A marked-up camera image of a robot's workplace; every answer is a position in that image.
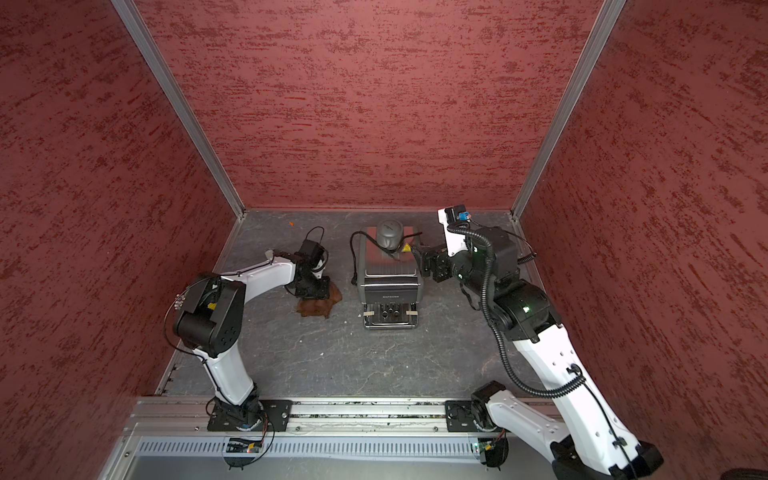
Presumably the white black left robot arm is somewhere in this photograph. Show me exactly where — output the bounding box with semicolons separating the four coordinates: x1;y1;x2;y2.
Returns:
173;253;338;431

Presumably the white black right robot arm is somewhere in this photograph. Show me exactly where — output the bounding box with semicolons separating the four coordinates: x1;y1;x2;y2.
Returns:
412;221;664;479

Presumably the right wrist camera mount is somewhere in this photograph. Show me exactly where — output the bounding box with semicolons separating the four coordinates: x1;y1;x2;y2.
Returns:
437;204;471;257

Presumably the black coffee machine power cable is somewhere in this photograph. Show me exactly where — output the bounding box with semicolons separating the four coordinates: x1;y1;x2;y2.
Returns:
349;230;385;287

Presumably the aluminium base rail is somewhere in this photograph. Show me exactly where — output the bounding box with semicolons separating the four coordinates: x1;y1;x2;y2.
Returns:
101;396;566;479

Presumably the brown microfibre cloth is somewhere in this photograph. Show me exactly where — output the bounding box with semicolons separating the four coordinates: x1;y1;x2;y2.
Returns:
296;281;342;319

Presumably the grey steel coffee machine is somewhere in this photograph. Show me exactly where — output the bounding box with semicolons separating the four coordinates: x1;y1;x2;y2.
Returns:
350;220;423;330

